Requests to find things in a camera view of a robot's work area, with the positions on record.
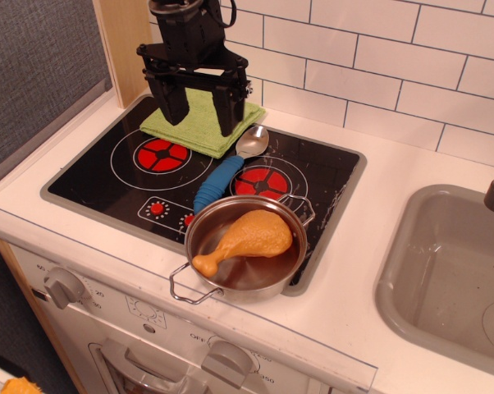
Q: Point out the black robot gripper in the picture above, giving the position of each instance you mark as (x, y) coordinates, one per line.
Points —
(193, 54)

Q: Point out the orange toy chicken drumstick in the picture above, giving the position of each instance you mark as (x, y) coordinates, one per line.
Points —
(257, 233)

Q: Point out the stainless steel pot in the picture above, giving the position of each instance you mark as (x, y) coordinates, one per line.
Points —
(245, 279)

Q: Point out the green folded cloth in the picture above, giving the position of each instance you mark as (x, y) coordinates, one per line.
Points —
(200, 130)

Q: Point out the black toy stovetop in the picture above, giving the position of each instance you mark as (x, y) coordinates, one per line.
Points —
(116, 178)

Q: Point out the red left stove knob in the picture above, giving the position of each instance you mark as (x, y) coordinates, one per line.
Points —
(157, 209)

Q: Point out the red stove knob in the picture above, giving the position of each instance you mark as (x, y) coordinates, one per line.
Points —
(157, 209)
(188, 219)

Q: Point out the red right stove knob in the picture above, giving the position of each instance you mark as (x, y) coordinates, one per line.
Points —
(188, 219)

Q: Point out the white toy oven front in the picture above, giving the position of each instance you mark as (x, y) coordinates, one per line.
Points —
(104, 313)

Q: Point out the grey timer knob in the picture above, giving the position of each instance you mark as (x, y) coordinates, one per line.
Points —
(63, 287)

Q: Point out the grey oven knob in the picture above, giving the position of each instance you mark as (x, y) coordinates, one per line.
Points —
(228, 363)

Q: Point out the grey toy sink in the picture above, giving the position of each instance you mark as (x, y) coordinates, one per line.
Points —
(436, 289)

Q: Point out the orange object bottom left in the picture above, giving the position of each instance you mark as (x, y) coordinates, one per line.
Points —
(20, 386)

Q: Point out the blue handled metal spoon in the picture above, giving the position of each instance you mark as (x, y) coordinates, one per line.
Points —
(252, 143)

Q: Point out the wooden side post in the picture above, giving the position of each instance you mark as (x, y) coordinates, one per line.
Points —
(124, 26)

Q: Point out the grey oven door handle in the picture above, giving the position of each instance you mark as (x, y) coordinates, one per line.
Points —
(131, 374)

